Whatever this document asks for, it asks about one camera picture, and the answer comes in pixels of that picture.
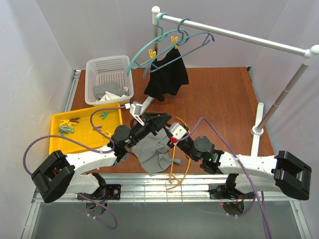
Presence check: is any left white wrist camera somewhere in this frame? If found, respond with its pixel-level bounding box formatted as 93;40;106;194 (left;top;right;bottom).
124;102;145;126

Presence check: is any yellow clothespin left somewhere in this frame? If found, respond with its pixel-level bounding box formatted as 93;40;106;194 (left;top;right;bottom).
149;49;157;59

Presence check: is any white laundry basket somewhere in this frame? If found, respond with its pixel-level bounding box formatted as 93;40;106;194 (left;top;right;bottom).
85;55;134;106

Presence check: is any black underwear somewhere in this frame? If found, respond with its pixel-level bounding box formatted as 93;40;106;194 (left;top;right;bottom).
144;58;189;102

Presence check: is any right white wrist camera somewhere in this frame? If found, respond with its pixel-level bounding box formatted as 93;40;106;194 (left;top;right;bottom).
165;122;189;148

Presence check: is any light blue clothespin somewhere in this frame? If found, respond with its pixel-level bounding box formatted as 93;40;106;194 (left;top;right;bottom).
169;159;181;164

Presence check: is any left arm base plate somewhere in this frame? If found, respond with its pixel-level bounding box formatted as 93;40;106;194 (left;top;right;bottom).
77;184;121;201

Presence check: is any teal clothespin left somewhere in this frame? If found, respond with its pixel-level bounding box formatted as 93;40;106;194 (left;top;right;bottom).
58;119;76;136

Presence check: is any yellow tray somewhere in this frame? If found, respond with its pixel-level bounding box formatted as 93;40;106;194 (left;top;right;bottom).
48;104;124;155

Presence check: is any white cloth in basket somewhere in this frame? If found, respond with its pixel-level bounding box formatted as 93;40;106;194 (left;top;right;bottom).
96;87;130;102

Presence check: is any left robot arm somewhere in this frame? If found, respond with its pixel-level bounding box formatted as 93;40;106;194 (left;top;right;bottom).
31;113;171;203

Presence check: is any yellow clothespin in tray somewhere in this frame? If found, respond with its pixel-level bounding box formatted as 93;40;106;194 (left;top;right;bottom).
106;131;113;137

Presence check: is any aluminium rail frame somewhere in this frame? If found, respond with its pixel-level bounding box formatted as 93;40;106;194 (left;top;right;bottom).
21;69;312;239

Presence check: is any teal hanger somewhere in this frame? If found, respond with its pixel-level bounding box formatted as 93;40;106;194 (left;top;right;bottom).
127;6;189;76

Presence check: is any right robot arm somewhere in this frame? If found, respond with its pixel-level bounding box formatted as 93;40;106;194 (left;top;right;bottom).
171;135;312;201

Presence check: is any white clothes rack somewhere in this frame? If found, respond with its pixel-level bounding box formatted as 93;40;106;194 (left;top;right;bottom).
151;6;319;157

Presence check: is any yellow clothespin right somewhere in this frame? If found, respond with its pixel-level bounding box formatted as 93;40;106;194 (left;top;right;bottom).
171;36;178;49

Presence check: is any dark grey cloth in basket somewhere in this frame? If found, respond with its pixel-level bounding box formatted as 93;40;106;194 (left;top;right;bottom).
93;82;121;97

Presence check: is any grey underwear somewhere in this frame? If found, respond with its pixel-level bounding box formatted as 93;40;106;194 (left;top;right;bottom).
132;129;171;174

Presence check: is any yellow hanger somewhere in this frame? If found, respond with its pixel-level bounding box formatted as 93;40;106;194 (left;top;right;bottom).
166;117;191;190

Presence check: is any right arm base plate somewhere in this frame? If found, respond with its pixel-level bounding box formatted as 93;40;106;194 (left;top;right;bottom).
208;183;255;200

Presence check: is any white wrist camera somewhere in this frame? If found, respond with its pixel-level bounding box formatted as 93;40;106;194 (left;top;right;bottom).
124;102;145;126
165;122;189;148

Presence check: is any grey-blue hanger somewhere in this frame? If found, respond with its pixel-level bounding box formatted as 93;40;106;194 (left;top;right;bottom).
130;12;215;78

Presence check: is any teal clothespin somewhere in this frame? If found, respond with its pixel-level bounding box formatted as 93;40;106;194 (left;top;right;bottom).
100;112;108;119
58;119;76;136

